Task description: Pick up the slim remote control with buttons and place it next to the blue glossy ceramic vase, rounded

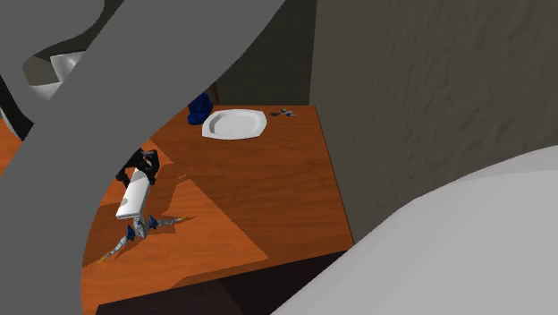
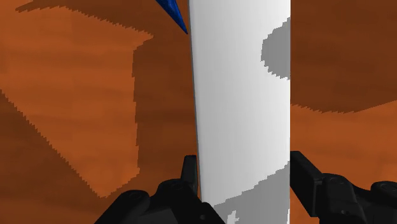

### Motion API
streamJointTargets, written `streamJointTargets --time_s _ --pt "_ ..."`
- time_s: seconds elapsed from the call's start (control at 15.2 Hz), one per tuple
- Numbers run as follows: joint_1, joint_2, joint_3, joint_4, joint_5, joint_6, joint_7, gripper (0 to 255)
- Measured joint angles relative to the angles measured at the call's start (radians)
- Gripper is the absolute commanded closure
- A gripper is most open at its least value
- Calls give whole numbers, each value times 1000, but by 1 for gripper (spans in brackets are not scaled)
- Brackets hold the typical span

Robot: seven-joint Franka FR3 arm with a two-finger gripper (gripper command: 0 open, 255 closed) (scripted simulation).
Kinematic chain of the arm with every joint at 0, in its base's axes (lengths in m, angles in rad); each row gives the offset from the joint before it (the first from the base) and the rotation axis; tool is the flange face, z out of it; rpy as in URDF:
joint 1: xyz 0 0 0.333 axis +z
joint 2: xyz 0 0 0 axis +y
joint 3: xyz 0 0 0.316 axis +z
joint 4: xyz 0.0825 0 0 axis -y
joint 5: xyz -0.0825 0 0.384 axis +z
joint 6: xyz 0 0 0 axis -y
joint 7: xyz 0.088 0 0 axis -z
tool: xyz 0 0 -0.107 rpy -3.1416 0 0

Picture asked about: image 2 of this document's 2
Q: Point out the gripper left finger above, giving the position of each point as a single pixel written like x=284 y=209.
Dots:
x=173 y=198

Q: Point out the white cylinder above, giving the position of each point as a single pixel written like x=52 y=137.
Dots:
x=242 y=108

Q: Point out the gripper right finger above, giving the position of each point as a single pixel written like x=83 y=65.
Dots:
x=335 y=195

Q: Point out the blue pointed object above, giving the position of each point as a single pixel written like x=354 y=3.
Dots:
x=173 y=12

